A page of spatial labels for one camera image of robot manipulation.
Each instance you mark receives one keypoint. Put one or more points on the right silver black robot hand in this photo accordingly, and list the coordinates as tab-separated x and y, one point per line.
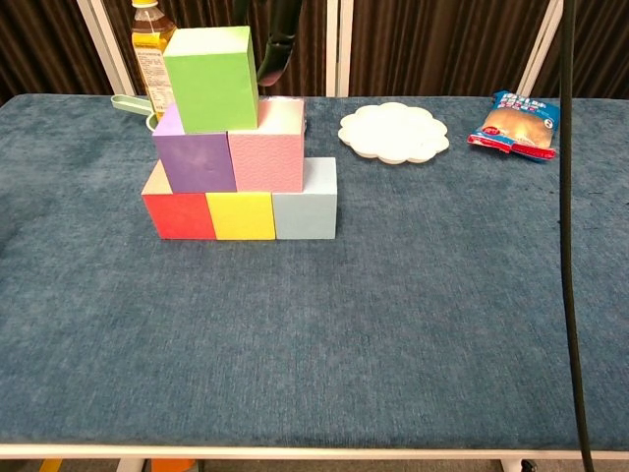
276	54

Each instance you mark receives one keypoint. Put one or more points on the orange object under table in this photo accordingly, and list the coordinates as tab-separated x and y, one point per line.
172	465

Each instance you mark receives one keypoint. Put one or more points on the blue red snack bag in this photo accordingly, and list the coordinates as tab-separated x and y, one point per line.
521	123

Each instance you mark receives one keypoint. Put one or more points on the white table frame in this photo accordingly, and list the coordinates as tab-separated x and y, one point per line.
295	452

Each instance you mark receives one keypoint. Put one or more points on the blue fabric table cover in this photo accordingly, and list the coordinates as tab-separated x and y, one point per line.
295	354

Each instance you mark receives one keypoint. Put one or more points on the yellow foam cube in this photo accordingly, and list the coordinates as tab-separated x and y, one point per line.
241	216

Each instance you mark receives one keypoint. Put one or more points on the white flower-shaped paint palette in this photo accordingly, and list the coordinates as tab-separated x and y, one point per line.
393	133

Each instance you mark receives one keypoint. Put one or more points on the mint green cutting board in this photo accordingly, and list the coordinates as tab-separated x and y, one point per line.
130	104

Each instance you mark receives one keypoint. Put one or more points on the red foam cube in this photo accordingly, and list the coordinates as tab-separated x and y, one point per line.
179	218

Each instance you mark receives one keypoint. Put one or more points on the green foam cube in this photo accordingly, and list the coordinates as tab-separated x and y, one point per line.
213	88

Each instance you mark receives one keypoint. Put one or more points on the light blue foam cube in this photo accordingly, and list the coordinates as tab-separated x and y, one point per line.
307	206

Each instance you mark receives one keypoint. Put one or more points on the dark folding screen panel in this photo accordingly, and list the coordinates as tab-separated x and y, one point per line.
599	44
39	44
432	44
314	44

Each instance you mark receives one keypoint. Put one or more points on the purple foam cube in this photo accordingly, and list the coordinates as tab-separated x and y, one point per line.
196	162

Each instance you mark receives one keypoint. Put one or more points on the tea bottle with yellow cap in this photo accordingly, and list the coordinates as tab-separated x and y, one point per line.
150	64

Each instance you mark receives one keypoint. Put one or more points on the pink foam cube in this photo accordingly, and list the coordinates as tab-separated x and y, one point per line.
268	157

